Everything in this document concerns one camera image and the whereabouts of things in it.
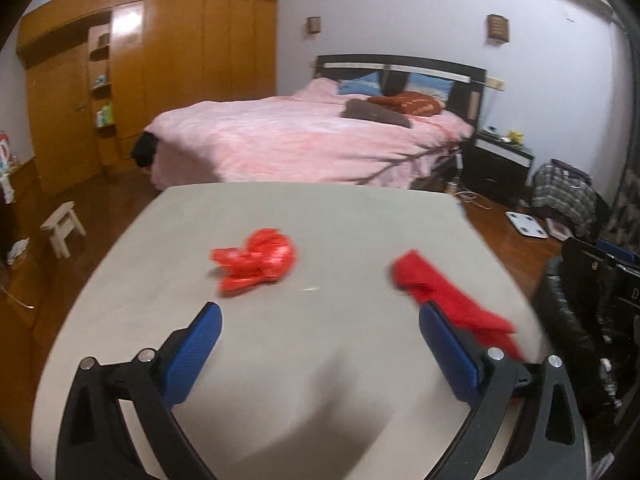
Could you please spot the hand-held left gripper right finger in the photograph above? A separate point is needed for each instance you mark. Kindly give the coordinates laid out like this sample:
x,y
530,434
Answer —
x,y
450,355

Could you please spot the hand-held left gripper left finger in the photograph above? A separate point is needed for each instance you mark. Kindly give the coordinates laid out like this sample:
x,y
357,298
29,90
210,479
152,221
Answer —
x,y
192,355

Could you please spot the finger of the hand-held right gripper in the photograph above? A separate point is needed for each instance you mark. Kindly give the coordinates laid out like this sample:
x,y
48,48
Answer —
x,y
625,255
585,262

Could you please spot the red cloth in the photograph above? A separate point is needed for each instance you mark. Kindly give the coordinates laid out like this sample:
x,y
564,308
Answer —
x,y
450,300

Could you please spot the trash bin with black bag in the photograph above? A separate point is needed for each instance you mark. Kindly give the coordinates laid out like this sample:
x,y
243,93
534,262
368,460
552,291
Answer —
x,y
565,320

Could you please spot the red plastic bag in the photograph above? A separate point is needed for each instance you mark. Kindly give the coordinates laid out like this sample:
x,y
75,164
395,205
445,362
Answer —
x,y
255,262

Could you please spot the red white flat box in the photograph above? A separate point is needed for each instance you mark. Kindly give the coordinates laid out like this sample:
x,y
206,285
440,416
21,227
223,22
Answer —
x,y
559,230

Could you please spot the grey patterned curtain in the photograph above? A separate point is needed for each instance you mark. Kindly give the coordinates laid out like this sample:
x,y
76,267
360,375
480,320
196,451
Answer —
x,y
627,205

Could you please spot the white bathroom scale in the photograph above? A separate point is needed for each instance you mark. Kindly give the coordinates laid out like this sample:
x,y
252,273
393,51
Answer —
x,y
526,223

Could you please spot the plaid checked bag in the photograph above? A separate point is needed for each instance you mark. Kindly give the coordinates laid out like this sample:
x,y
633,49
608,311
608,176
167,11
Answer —
x,y
565,195

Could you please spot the dark nightstand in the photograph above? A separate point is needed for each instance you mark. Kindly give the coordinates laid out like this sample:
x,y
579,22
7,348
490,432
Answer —
x,y
495,175

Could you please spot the yellow toy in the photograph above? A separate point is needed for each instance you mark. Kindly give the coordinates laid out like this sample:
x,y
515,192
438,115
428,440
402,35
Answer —
x,y
515,136

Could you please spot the white wooden stool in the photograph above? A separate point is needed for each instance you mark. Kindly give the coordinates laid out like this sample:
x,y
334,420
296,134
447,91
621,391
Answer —
x,y
62,225

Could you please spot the white crumpled cloth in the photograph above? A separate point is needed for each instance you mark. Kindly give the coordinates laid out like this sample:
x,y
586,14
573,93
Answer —
x,y
17,251

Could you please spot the dark cloth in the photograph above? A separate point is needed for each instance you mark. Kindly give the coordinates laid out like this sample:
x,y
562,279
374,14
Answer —
x,y
145,147

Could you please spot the blue pillow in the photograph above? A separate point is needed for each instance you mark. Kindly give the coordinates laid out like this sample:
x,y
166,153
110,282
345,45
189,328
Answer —
x,y
432,89
360,85

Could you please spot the pink blanket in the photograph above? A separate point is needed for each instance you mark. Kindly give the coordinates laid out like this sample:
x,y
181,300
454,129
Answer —
x,y
300,145

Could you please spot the red-brown dotted cushion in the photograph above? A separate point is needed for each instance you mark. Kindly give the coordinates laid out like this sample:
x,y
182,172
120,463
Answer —
x,y
407,103

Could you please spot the brown cushion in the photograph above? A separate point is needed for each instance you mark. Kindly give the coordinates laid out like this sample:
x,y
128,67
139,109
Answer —
x,y
375,112

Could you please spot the green toiletry bottles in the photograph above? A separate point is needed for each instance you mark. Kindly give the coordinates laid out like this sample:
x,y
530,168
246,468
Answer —
x,y
104,115

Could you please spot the dark wooden bed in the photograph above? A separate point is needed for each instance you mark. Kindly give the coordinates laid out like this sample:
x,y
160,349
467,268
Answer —
x,y
395,82

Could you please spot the red white package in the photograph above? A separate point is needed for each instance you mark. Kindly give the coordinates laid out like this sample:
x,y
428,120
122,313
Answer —
x,y
4,149

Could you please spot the wooden wardrobe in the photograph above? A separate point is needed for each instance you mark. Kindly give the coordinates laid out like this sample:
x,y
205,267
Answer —
x,y
200,60

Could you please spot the beige wall switch panel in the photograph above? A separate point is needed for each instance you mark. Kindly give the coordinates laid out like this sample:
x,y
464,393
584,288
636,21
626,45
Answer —
x,y
495,84

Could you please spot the wooden wall lamp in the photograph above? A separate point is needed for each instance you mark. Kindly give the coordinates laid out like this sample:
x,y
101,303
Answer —
x,y
498,29
313,25

